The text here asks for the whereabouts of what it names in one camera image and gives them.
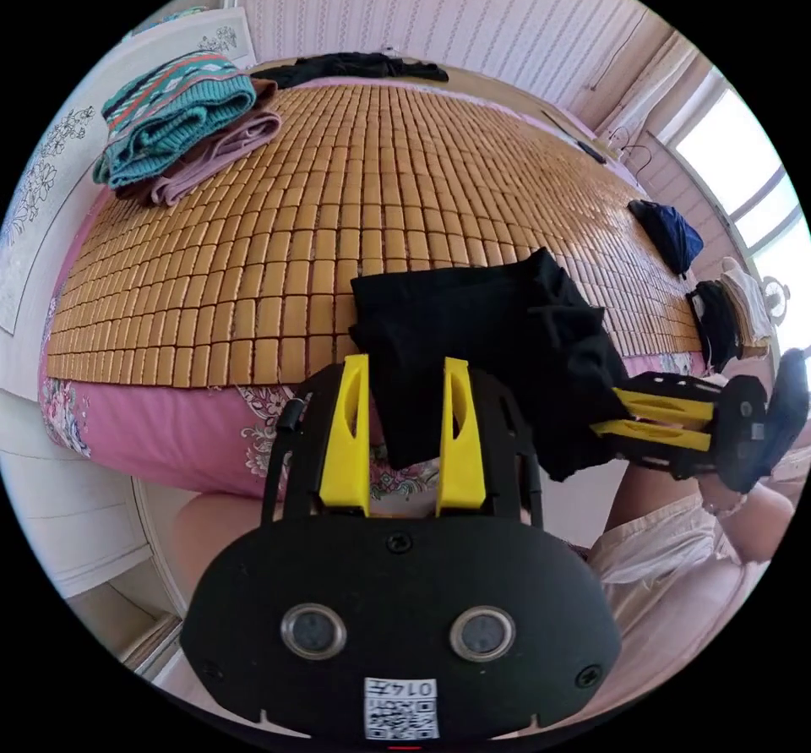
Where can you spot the white cupboard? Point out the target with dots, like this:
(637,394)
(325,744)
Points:
(70,512)

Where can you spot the dark blue garment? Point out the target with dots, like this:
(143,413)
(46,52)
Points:
(670,230)

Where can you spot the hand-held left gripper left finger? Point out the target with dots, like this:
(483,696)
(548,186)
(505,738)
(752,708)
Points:
(345,436)

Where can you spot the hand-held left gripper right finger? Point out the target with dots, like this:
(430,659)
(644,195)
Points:
(461,442)

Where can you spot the person's right forearm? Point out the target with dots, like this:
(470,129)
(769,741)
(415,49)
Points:
(766,525)

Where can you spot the window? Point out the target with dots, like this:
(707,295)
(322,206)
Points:
(741,170)

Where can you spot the ornate clock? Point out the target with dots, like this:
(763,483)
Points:
(776,296)

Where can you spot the black long pants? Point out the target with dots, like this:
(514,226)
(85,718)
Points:
(494,335)

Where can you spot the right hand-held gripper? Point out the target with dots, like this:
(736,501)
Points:
(738,423)

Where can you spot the pile of clothes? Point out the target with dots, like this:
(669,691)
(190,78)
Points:
(719,322)
(171,119)

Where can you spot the bed with woven mat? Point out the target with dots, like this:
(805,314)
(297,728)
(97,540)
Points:
(380,182)

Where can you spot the person's body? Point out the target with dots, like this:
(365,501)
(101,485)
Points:
(665,550)

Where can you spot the black garment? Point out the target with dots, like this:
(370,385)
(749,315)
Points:
(355,67)

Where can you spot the person's right hand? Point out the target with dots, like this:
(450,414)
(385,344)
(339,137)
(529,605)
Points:
(728,492)

